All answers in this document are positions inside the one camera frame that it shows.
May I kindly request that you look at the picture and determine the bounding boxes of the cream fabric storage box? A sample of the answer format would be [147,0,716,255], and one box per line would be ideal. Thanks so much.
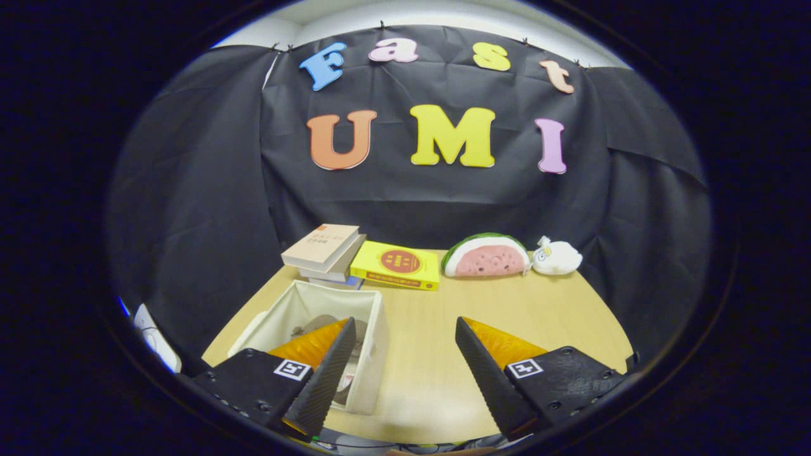
[227,280,389,417]

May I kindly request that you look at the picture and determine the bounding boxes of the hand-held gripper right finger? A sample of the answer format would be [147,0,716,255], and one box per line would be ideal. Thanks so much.
[454,316,625,442]

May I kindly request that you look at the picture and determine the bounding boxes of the white plush toy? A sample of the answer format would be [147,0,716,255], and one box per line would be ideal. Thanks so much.
[531,236,584,276]

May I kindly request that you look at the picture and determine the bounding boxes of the yellow book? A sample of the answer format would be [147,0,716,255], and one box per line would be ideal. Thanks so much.
[350,240,441,292]

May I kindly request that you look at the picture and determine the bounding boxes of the blue book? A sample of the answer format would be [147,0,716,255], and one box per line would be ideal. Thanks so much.
[309,274,365,291]

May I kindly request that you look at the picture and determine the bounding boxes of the white device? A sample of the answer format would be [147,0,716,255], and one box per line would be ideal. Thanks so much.
[132,303,183,374]

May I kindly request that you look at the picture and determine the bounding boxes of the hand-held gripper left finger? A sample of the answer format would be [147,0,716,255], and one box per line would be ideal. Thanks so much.
[190,317,357,439]

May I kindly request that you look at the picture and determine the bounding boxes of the beige book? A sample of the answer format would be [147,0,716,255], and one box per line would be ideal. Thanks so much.
[281,224,361,273]

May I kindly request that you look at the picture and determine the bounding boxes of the watermelon slice plush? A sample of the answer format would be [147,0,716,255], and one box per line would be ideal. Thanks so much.
[442,232,532,279]

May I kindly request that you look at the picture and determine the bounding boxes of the black backdrop cloth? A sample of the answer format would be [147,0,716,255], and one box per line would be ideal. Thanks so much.
[108,25,713,374]

